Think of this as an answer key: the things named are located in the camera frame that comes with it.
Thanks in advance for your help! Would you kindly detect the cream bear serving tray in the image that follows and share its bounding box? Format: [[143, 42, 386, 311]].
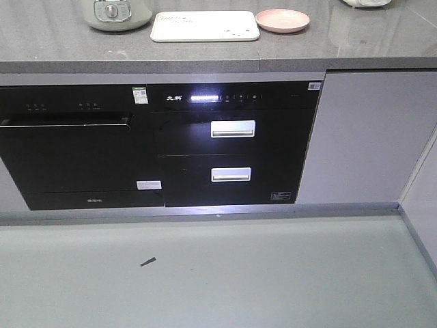
[[150, 10, 259, 42]]

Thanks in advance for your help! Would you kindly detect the pink round plate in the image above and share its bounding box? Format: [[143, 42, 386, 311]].
[[255, 9, 310, 33]]

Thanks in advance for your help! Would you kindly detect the black drawer disinfection cabinet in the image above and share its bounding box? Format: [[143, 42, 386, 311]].
[[147, 80, 322, 207]]

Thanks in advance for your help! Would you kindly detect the black tape strip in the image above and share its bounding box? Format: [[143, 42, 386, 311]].
[[140, 257, 156, 267]]

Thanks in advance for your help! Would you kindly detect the black built-in dishwasher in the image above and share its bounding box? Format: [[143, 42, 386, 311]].
[[1, 85, 164, 210]]

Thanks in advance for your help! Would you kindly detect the grey cabinet door panel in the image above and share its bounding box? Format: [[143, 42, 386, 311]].
[[296, 72, 436, 204]]

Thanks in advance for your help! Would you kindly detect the pale green electric pot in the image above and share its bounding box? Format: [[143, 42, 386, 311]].
[[80, 0, 152, 31]]

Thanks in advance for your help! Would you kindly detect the white rice cooker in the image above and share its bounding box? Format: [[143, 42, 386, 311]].
[[343, 0, 391, 8]]

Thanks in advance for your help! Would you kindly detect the silver lower drawer handle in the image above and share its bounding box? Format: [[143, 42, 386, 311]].
[[211, 167, 252, 182]]

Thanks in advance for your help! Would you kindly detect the silver drawer handle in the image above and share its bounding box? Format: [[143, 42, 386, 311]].
[[210, 120, 256, 138], [211, 167, 252, 182]]

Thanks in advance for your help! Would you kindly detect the silver upper drawer handle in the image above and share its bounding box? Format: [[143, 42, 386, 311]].
[[210, 120, 256, 138]]

